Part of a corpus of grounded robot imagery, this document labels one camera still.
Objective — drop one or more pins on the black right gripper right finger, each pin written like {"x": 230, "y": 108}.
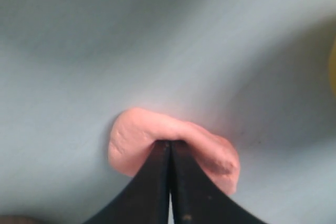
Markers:
{"x": 195, "y": 198}

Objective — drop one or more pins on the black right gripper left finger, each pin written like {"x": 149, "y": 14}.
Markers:
{"x": 145, "y": 200}

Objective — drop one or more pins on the orange salmon piece toy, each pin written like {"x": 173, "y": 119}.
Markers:
{"x": 135, "y": 130}

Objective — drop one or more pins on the yellow lemon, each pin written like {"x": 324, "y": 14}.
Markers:
{"x": 332, "y": 68}

